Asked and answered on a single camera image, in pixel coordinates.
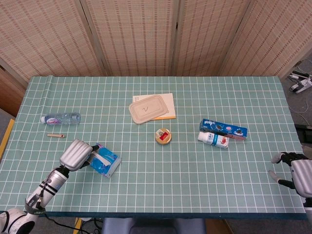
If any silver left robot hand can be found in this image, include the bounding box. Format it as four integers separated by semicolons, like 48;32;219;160
59;138;101;172

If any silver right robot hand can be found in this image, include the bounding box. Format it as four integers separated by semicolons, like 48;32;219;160
268;151;312;198

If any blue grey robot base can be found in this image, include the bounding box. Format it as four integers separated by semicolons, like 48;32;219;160
101;217;207;234

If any blue white tissue pack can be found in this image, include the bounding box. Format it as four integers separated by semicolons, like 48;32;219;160
89;143;122;178

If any blue cookie box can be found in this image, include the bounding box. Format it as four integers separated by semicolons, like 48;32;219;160
199;118;248;141

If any clear plastic water bottle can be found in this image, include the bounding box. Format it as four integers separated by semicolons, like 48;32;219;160
40;112;81;126

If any yellow edged board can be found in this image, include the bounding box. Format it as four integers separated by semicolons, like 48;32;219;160
0;118;16;160

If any green white grid tablecloth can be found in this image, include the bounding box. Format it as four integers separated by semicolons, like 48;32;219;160
0;75;309;216

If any beige rectangular container lid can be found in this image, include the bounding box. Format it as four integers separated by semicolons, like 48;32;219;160
128;95;170;125

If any woven bamboo screen panel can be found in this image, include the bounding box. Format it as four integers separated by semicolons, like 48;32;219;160
174;0;254;77
0;0;108;83
0;58;29;118
219;0;312;79
80;0;181;77

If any round wooden tin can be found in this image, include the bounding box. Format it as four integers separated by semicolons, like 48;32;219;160
155;128;172;145

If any white black floor device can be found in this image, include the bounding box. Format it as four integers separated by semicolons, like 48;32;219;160
288;70;312;94

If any white milk bottle blue label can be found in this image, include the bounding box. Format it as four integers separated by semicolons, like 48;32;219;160
197;131;230;149

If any white notepad yellow edge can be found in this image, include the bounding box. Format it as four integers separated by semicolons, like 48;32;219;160
133;92;176;120

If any white cable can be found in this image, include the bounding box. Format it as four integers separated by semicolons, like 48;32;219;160
290;96;310;127

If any black cable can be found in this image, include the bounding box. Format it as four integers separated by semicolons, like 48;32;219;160
45;214;103;234

